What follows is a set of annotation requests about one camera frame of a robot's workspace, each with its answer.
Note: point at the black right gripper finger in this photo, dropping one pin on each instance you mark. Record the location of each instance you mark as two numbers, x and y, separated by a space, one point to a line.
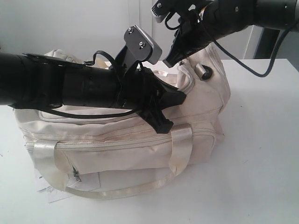
177 54

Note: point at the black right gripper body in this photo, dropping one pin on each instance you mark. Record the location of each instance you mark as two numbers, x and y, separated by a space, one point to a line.
201 26

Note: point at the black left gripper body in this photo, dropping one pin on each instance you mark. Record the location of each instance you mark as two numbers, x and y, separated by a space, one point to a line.
136 92

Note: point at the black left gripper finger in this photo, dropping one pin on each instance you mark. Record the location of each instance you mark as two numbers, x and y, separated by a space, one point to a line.
166 95
159 122

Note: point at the cream fabric duffel bag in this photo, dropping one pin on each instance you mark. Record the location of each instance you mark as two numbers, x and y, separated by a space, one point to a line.
66 149

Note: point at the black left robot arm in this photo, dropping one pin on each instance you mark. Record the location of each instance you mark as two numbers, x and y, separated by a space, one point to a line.
82 91

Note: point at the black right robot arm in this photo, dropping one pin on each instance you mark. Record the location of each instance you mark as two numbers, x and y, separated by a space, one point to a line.
272 14

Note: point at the white paper hang tag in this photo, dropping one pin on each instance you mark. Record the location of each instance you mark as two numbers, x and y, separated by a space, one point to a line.
88 182

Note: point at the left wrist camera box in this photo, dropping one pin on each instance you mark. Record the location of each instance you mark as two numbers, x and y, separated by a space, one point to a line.
139 47

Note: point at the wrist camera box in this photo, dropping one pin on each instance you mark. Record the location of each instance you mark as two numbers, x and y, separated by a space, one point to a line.
139 47
162 8

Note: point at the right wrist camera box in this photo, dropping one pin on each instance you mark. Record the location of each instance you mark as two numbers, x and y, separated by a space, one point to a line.
162 8

